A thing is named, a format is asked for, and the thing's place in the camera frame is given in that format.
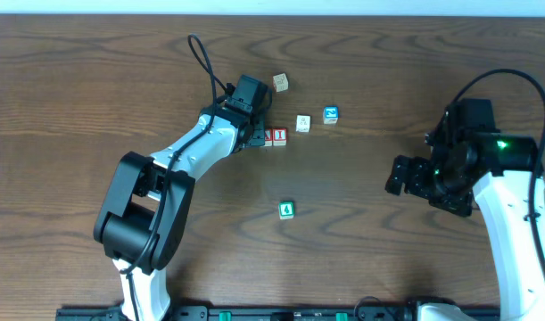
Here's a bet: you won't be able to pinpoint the red letter A block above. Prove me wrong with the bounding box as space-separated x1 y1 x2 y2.
264 129 273 147

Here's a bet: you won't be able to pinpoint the red letter I block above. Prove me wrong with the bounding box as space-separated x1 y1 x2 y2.
272 128 287 146

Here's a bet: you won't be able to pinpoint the blue number 2 block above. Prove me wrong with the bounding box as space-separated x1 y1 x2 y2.
323 106 339 125

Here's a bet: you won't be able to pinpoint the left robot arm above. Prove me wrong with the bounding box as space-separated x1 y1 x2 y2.
93 93 271 320

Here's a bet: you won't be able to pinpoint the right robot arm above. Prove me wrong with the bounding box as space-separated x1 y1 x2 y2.
385 132 545 320

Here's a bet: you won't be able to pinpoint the wooden block centre right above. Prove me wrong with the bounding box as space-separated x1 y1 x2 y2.
295 115 311 133

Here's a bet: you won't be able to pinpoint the plain wooden block top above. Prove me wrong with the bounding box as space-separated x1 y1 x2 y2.
273 73 289 93

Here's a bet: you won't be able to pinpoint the green tree picture block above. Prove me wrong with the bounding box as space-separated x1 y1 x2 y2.
278 202 295 220

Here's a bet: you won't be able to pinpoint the black mounting rail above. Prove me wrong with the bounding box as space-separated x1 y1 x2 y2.
55 304 508 321

